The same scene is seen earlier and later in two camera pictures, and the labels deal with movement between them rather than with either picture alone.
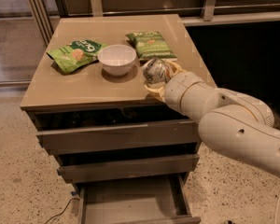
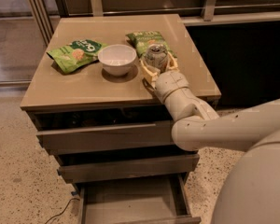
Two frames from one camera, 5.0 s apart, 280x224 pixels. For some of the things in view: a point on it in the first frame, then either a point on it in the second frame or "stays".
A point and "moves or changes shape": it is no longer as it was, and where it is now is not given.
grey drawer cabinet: [126, 151] stays
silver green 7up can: [157, 71] moves or changes shape
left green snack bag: [70, 56] stays
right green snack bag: [150, 44] stays
